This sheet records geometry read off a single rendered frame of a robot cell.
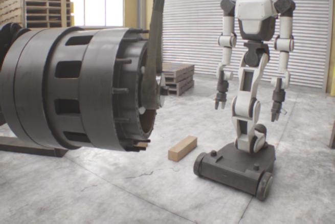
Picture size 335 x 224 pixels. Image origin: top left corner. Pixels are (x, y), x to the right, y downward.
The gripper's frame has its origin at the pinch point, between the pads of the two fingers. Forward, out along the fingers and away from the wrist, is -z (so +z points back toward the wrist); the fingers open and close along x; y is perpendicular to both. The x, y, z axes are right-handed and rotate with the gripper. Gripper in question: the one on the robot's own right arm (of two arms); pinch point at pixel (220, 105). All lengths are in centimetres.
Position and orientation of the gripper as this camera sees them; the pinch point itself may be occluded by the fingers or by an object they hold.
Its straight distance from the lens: 181.7
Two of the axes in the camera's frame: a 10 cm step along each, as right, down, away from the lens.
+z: 1.3, -9.9, -1.0
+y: 7.5, 1.6, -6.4
